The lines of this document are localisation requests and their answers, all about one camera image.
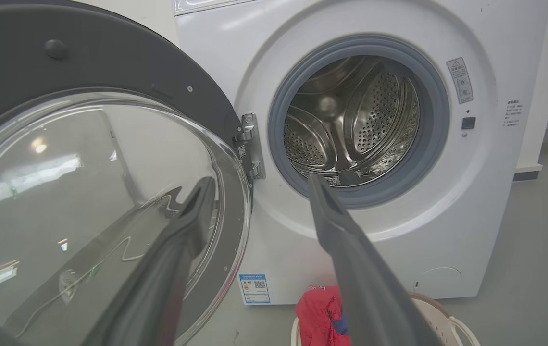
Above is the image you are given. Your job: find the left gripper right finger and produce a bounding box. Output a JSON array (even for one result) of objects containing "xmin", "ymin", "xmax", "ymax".
[{"xmin": 307, "ymin": 174, "xmax": 443, "ymax": 346}]

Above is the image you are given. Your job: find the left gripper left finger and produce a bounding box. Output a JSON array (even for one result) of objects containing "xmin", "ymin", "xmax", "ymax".
[{"xmin": 82, "ymin": 176, "xmax": 217, "ymax": 346}]

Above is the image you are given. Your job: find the black round washer door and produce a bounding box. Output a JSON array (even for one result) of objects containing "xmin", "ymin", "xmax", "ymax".
[{"xmin": 0, "ymin": 0, "xmax": 254, "ymax": 346}]

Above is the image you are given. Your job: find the metal door hinge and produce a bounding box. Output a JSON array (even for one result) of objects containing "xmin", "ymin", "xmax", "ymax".
[{"xmin": 234, "ymin": 113, "xmax": 266, "ymax": 181}]

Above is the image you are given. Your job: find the white front-load washing machine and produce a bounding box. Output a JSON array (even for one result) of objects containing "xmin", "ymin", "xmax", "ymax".
[{"xmin": 174, "ymin": 0, "xmax": 548, "ymax": 306}]

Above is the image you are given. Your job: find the blue garment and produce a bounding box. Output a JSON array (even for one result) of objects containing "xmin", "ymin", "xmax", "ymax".
[{"xmin": 332, "ymin": 310, "xmax": 349, "ymax": 335}]

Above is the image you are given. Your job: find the red garment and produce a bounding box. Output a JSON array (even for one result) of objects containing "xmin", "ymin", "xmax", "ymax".
[{"xmin": 295, "ymin": 285, "xmax": 351, "ymax": 346}]

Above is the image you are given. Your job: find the round white filter cover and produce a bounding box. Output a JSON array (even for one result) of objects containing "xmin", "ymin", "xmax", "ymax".
[{"xmin": 413, "ymin": 267, "xmax": 462, "ymax": 295}]

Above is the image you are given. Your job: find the white plastic laundry basket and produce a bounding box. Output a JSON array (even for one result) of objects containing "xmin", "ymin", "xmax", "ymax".
[{"xmin": 291, "ymin": 293, "xmax": 481, "ymax": 346}]

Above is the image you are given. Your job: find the blue energy label sticker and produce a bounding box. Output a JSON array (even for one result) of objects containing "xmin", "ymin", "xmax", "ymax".
[{"xmin": 238, "ymin": 274, "xmax": 271, "ymax": 304}]

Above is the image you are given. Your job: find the stainless steel perforated drum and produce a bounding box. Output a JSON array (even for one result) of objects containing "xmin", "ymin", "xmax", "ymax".
[{"xmin": 284, "ymin": 55, "xmax": 420, "ymax": 187}]

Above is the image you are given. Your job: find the grey warning sticker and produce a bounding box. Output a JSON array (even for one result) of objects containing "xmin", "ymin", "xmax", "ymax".
[{"xmin": 446, "ymin": 57, "xmax": 474, "ymax": 104}]

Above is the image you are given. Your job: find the small black text sticker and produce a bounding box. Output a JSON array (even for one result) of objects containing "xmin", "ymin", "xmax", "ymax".
[{"xmin": 503, "ymin": 99, "xmax": 523, "ymax": 127}]

